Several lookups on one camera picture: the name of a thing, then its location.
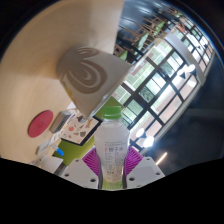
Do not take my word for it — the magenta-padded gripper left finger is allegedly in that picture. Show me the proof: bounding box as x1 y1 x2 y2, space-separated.
62 147 102 190

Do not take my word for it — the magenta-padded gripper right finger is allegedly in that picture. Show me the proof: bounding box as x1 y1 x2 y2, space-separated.
123 145 167 190

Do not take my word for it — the clear green-capped drink bottle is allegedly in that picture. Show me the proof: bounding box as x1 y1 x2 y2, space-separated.
93 105 131 191

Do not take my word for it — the long curved ceiling light strip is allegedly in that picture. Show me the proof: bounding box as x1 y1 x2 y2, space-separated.
154 151 169 167

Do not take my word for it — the green upholstered bench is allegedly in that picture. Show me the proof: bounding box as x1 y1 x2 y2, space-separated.
58 95 118 167

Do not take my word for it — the group of pendant lamps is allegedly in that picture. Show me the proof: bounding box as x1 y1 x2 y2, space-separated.
134 63 198 149

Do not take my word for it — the small blue-capped white bottle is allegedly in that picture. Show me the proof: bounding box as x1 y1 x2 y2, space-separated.
49 141 65 157

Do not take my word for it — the small white paper packet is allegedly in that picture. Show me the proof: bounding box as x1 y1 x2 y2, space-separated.
35 140 52 156

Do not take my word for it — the small white grey calculator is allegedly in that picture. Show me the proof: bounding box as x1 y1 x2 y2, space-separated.
49 110 72 134

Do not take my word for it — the flat round red coaster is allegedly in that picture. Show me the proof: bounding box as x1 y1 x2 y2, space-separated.
27 109 54 139

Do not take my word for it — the white printed paper sheet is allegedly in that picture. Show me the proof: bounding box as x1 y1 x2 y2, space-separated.
66 100 78 112

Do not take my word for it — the white patterned paper cup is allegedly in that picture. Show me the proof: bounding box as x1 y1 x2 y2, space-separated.
55 45 133 120

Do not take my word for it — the group of green-seated wooden chairs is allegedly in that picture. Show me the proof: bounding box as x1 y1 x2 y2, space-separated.
113 13 175 60

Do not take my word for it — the large black-framed window wall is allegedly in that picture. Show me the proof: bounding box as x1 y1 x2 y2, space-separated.
111 19 215 148

